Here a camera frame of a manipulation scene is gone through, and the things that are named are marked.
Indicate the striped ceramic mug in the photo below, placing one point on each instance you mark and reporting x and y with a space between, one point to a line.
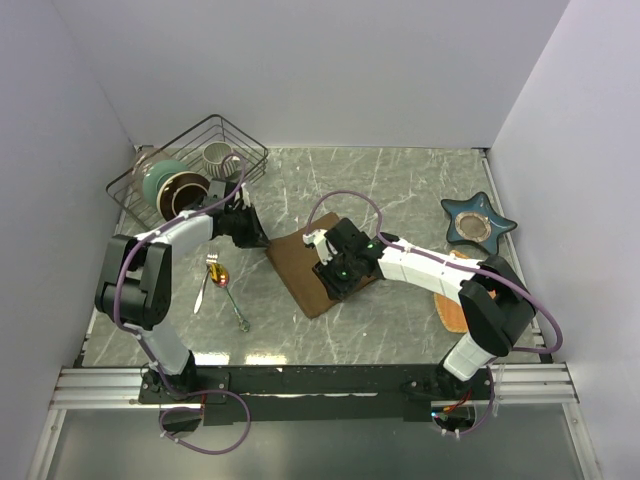
221 162

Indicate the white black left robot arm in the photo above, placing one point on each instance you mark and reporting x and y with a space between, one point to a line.
135 284

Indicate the blue star-shaped dish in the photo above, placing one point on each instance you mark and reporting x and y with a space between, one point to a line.
475 222

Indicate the brown cloth napkin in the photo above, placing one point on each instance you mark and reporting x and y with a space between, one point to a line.
294 262

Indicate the iridescent spoon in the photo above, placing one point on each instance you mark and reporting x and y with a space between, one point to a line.
221 278

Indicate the aluminium frame rail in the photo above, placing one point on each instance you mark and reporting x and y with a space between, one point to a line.
114 388

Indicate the brown ceramic bowl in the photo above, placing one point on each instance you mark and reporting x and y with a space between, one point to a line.
179 191

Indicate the green ceramic bowl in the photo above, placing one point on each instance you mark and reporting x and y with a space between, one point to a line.
156 176

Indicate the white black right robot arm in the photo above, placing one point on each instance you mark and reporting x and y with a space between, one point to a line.
490 294

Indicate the black wire dish rack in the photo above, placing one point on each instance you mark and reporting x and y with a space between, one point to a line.
187 148

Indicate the orange woven placemat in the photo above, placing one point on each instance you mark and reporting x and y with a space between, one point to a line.
451 314

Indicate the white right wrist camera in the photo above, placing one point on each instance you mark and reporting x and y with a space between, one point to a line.
317 240

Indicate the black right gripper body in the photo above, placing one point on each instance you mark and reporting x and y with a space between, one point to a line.
339 275

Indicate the clear glass jar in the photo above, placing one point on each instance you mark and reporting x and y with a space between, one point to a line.
144 160

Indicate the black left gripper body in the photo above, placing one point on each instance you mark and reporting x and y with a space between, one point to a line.
243 226

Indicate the silver fork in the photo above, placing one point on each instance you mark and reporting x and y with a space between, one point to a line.
210 262

